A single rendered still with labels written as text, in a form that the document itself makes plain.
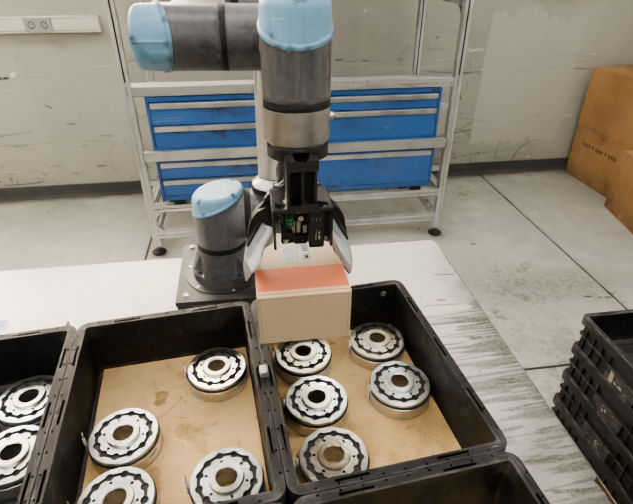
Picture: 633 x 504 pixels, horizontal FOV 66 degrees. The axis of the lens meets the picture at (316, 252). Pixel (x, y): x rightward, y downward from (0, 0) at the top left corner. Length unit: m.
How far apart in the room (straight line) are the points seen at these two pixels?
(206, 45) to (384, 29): 2.93
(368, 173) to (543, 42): 1.73
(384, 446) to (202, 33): 0.63
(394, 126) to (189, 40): 2.20
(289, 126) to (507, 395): 0.78
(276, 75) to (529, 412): 0.84
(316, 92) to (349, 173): 2.25
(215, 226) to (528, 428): 0.76
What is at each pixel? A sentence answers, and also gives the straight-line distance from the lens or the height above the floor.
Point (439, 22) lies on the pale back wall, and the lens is 3.62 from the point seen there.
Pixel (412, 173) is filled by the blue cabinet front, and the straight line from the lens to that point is 2.87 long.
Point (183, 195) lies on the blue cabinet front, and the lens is 2.78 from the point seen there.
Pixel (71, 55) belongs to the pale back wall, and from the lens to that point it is 3.56.
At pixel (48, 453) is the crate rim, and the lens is 0.77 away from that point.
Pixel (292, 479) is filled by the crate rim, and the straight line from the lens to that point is 0.66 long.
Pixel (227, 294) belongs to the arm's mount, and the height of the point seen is 0.80.
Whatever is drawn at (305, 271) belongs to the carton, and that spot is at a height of 1.12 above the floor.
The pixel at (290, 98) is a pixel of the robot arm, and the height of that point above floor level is 1.36.
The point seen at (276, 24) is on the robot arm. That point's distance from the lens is 0.52.
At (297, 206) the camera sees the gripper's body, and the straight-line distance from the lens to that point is 0.55.
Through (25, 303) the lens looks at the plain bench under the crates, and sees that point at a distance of 1.49.
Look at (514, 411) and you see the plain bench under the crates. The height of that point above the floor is 0.70.
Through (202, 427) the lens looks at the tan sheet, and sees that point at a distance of 0.85.
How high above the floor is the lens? 1.48
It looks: 32 degrees down
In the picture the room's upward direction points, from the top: straight up
